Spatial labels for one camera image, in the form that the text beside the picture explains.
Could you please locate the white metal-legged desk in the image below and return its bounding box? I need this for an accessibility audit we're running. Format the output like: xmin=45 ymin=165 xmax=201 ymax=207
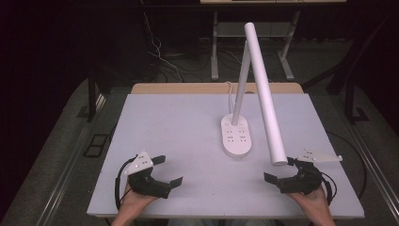
xmin=199 ymin=0 xmax=348 ymax=82

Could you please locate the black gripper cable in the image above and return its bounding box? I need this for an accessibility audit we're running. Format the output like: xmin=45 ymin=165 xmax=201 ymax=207
xmin=114 ymin=154 xmax=139 ymax=212
xmin=319 ymin=171 xmax=339 ymax=207

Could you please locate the white desk lamp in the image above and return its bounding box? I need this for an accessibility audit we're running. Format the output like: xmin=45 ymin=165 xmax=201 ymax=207
xmin=220 ymin=22 xmax=289 ymax=167

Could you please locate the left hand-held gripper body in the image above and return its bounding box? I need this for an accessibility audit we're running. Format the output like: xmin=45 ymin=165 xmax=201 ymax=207
xmin=124 ymin=150 xmax=172 ymax=200

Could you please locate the person's right hand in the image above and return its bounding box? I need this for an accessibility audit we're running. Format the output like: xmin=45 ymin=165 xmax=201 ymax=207
xmin=286 ymin=185 xmax=332 ymax=218

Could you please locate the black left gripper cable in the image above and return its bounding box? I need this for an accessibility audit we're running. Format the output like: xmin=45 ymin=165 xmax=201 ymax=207
xmin=114 ymin=154 xmax=139 ymax=212

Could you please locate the person's left hand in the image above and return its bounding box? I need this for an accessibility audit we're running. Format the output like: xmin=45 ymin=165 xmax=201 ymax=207
xmin=120 ymin=183 xmax=160 ymax=218

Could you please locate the metal floor rail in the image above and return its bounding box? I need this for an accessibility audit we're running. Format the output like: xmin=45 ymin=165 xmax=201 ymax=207
xmin=343 ymin=116 xmax=399 ymax=218
xmin=34 ymin=92 xmax=106 ymax=226

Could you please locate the black metal stand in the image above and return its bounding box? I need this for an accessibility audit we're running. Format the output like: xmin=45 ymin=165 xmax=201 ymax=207
xmin=326 ymin=18 xmax=390 ymax=125
xmin=76 ymin=73 xmax=111 ymax=123

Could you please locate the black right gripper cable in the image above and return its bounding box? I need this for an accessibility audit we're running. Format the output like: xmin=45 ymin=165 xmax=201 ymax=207
xmin=319 ymin=171 xmax=339 ymax=207

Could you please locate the black floor cable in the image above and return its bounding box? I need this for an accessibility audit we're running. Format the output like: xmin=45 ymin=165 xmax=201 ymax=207
xmin=327 ymin=130 xmax=368 ymax=201

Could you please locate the black floor socket frame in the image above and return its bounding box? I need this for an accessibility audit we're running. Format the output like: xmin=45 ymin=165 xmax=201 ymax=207
xmin=83 ymin=133 xmax=109 ymax=158

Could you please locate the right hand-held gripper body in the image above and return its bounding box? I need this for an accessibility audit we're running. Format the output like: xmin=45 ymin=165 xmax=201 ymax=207
xmin=277 ymin=149 xmax=343 ymax=196

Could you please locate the white lamp cable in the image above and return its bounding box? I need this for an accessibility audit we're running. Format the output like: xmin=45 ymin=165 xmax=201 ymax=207
xmin=226 ymin=81 xmax=236 ymax=116

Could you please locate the white hanging cable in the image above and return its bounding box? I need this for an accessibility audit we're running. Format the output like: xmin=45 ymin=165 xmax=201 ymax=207
xmin=139 ymin=0 xmax=184 ymax=83

